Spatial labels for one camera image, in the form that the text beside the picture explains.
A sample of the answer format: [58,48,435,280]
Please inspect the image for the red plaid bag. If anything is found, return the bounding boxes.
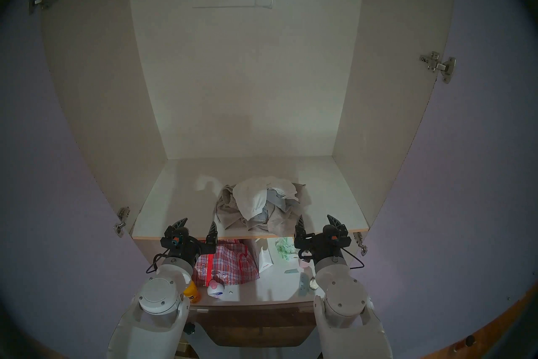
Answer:
[191,240,260,285]

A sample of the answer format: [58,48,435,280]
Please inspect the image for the brown wooden drawer front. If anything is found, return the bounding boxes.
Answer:
[189,303,318,348]

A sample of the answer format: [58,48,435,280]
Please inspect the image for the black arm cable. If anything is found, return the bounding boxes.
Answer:
[340,248,365,270]
[146,251,169,274]

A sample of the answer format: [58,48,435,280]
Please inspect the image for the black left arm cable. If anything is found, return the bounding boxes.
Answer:
[146,251,169,274]

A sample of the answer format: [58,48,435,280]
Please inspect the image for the orange bottle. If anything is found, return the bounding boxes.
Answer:
[184,280,201,304]

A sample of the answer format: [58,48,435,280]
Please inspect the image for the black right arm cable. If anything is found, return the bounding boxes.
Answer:
[340,248,365,270]

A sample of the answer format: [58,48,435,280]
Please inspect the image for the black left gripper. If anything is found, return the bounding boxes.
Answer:
[161,217,219,269]

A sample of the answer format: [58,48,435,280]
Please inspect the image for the cream wardrobe cabinet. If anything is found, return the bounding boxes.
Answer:
[40,0,456,308]

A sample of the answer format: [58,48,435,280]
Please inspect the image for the beige hooded top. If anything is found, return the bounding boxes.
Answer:
[216,182,307,237]

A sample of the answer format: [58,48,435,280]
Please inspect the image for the metal door hinge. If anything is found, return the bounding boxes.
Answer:
[353,231,368,257]
[28,0,58,15]
[419,52,456,84]
[113,207,131,237]

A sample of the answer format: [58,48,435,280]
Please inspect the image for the grey-blue top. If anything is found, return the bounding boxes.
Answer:
[249,188,295,225]

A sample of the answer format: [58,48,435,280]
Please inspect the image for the white top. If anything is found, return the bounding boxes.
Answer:
[232,177,299,221]

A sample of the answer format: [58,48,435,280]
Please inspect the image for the white paper bag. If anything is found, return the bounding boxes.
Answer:
[256,240,274,274]

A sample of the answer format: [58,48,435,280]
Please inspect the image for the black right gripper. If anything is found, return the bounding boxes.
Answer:
[294,214,352,264]

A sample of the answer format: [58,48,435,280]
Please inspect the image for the green white patterned cloth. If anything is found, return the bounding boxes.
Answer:
[275,237,297,260]

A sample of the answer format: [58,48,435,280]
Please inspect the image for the lavender wardrobe door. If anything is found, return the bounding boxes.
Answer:
[0,0,185,359]
[357,0,538,359]

